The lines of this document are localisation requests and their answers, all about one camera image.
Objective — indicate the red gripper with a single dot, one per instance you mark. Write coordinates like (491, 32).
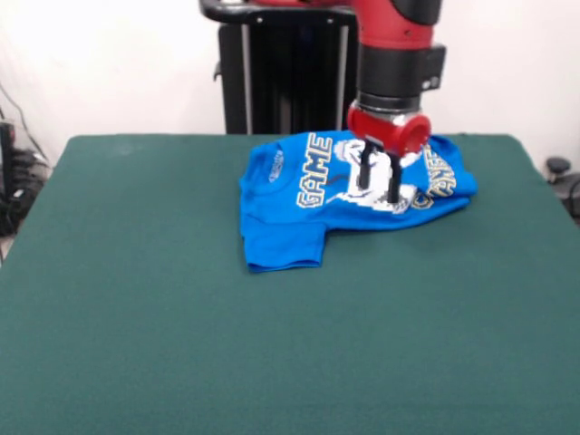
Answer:
(385, 131)

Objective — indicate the blue game controller print t-shirt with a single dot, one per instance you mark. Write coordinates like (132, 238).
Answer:
(281, 244)

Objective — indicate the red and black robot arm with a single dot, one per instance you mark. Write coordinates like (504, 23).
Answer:
(399, 45)

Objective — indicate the black office chair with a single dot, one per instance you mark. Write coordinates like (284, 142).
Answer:
(566, 181)

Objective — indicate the dark green table cloth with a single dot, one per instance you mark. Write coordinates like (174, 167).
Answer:
(362, 376)

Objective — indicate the black computer box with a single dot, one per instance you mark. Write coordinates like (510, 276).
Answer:
(5, 154)

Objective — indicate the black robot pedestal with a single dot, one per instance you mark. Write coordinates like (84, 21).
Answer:
(290, 68)

